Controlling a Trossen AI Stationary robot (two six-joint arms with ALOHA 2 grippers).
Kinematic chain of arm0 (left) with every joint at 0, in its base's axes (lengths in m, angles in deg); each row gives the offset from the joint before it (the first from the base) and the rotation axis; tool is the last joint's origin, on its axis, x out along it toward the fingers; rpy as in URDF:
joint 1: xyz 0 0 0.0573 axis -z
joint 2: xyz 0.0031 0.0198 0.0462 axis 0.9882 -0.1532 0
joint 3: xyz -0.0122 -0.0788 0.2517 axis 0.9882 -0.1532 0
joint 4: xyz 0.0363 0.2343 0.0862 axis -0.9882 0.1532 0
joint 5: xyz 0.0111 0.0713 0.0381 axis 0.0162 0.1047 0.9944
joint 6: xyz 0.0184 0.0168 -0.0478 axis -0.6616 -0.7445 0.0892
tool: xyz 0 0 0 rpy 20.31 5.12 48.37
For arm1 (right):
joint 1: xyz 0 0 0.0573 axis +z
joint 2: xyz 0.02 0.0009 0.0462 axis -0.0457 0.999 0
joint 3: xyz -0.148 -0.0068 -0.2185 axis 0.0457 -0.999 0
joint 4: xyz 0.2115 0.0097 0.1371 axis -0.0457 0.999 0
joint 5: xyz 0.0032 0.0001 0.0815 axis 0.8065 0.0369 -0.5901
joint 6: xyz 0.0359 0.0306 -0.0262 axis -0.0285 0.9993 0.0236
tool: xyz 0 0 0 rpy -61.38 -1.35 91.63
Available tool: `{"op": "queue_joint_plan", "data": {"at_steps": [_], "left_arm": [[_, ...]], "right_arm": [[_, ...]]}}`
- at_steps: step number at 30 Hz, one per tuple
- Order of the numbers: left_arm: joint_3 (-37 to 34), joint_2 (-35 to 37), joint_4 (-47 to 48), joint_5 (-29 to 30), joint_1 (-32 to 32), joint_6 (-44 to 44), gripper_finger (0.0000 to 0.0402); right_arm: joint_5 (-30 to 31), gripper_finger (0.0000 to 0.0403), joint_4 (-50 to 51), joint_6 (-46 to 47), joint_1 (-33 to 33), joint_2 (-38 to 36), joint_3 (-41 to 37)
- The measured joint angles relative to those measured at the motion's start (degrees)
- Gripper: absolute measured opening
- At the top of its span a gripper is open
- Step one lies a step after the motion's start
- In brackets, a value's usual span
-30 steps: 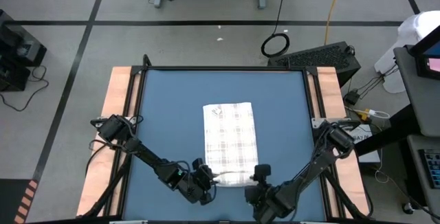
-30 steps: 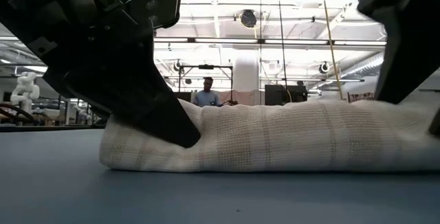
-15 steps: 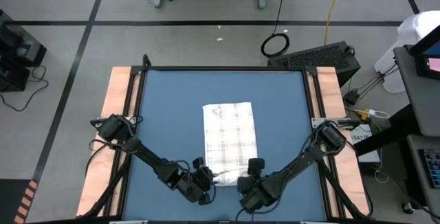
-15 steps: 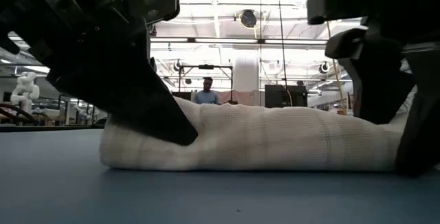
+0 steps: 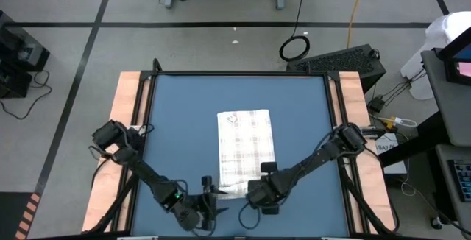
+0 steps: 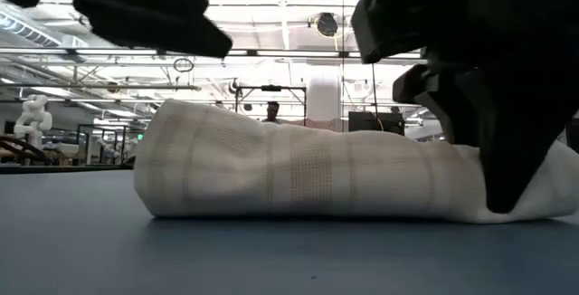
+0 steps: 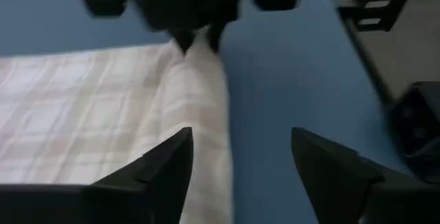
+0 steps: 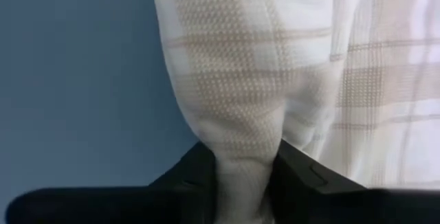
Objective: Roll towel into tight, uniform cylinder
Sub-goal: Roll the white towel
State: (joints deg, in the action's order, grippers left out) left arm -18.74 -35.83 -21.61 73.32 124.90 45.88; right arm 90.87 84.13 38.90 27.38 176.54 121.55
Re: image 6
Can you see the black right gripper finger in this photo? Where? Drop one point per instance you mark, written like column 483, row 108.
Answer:
column 506, row 127

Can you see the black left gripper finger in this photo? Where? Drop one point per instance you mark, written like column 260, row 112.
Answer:
column 158, row 28

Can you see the cream plaid waffle towel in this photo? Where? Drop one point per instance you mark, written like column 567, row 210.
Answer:
column 271, row 173

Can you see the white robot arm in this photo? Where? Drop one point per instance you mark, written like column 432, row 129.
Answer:
column 34, row 118

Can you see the person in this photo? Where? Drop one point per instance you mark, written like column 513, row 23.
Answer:
column 272, row 110
column 395, row 110

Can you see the long ceiling light bar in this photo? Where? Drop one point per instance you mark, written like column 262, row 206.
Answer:
column 280, row 53

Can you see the white building pillar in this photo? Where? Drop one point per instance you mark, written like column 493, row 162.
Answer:
column 323, row 96

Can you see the pink hanging cloth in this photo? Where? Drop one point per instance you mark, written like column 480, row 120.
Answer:
column 325, row 125

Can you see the black metal rack frame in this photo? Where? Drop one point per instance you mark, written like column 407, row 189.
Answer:
column 99, row 126

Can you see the black metal frame stand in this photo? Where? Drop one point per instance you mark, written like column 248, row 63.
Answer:
column 271, row 88

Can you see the black table edge frame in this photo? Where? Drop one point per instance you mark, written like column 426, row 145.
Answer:
column 68, row 168

